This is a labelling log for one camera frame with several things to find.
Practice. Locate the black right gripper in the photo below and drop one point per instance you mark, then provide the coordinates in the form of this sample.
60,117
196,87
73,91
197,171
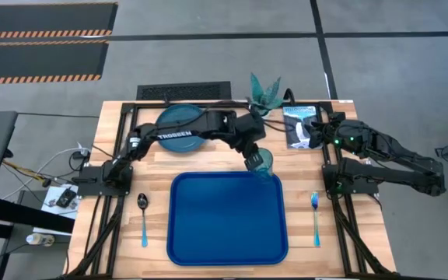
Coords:
334,134

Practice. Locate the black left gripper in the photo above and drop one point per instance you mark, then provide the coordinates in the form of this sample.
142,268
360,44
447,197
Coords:
252,138

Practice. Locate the teal translucent plastic cup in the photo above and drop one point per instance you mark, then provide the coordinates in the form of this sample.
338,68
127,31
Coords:
267,167

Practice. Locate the teal plastic plate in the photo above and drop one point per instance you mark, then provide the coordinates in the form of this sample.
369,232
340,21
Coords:
177,113

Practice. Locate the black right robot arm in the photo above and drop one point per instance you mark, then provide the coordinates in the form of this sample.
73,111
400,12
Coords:
395,175

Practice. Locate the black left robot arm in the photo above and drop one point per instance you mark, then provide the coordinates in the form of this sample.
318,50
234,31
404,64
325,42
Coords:
177,134

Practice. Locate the blue plastic tray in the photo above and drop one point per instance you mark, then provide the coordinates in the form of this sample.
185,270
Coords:
228,218

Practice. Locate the book with waterfall cover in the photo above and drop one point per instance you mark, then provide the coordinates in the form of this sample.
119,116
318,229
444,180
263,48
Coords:
298,128

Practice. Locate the artificial plant in white pot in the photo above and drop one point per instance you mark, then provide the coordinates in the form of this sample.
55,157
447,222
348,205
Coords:
264,93

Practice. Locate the black floor vent grille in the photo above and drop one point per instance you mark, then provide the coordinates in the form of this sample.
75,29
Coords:
183,90

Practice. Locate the small black device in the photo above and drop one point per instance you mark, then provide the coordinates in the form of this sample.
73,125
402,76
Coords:
65,197

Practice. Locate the white paper sheet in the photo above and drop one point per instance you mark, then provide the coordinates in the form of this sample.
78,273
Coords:
53,210

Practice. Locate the clear plastic water bottle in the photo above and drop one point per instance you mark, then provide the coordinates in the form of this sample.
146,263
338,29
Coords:
39,239

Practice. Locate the black low shelf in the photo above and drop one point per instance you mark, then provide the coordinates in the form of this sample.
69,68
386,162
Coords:
29,215

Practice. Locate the black mat with hazard stripes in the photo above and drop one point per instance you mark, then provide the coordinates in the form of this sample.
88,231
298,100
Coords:
37,58
45,17

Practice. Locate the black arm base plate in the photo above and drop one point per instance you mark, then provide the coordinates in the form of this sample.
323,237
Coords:
360,186
88,186

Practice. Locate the black aluminium table frame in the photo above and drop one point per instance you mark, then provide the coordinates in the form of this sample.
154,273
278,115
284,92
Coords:
146,105

